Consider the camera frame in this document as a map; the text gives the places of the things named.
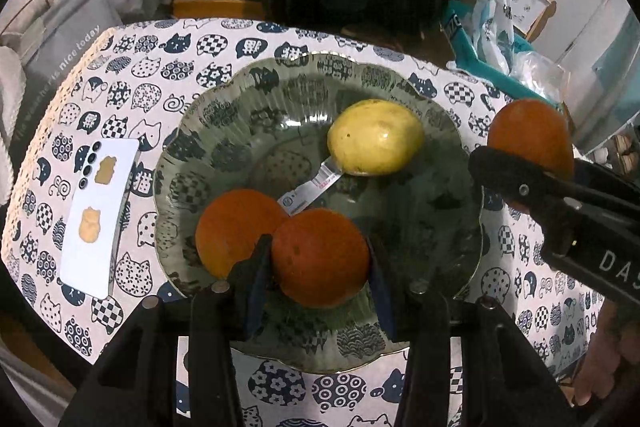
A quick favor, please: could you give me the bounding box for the grey fabric bag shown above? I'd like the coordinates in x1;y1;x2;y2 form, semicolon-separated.
10;0;126;158

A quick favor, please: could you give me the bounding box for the wooden drawer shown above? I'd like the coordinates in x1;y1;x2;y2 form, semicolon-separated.
172;0;266;20

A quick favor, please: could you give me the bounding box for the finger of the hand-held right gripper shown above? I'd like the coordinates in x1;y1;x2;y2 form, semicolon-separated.
572;157;640;198
467;146;596;233

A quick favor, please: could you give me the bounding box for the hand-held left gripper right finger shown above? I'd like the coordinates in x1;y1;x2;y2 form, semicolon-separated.
365;237;583;427

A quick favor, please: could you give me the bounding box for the green glass plate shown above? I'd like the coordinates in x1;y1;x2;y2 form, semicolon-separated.
152;52;486;375

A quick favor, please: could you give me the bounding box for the white phone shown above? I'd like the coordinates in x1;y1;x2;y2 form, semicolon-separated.
59;138;141;300

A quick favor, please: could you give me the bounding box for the person's right hand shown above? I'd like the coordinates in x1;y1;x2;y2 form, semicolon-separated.
572;299;623;408

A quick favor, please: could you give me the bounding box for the pale blue door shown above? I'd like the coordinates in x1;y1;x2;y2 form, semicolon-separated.
530;0;633;142

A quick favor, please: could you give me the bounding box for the yellow lemon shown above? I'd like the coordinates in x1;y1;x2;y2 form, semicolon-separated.
327;99;426;178

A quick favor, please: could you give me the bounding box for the large orange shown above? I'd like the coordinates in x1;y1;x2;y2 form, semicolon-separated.
195;188;288;280

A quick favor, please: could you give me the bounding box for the small orange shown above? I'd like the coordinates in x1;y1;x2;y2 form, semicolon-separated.
271;208;371;309
486;98;575;215

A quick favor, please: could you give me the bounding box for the cat print tablecloth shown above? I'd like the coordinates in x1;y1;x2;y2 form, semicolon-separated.
0;17;621;427

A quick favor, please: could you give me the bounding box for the white barcode sticker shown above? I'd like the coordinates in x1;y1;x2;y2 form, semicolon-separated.
277;157;346;215

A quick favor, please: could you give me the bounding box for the clear plastic bag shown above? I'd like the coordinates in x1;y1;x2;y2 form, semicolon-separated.
510;52;568;105

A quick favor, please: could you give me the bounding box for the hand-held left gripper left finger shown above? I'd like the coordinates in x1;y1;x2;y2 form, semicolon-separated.
57;234;276;427

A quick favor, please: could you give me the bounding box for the white patterned bin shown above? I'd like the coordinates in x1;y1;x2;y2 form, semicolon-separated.
510;0;551;32

